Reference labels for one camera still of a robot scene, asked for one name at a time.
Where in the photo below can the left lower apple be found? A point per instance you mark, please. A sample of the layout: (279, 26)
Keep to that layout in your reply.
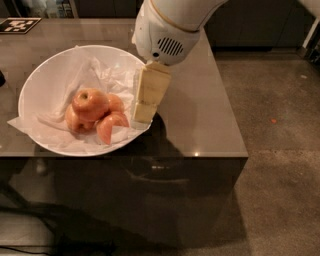
(74, 123)

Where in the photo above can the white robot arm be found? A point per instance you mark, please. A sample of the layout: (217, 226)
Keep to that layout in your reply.
(186, 13)

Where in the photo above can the orange-red apple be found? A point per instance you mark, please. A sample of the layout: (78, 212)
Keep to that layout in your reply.
(90, 104)

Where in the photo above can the white crumpled paper liner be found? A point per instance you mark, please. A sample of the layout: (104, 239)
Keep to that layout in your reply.
(110, 76)

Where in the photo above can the back right apple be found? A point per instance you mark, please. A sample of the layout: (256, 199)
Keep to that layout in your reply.
(115, 103)

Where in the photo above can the white bowl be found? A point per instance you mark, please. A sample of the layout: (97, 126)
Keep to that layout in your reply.
(50, 76)

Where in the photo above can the dark cabinet table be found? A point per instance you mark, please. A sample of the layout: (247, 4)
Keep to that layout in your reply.
(171, 188)

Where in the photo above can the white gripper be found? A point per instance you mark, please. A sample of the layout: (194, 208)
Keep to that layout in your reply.
(162, 39)

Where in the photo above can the black white fiducial marker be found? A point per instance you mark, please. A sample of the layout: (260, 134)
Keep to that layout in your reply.
(14, 25)

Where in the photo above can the front right apple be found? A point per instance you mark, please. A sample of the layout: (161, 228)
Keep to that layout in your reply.
(104, 126)

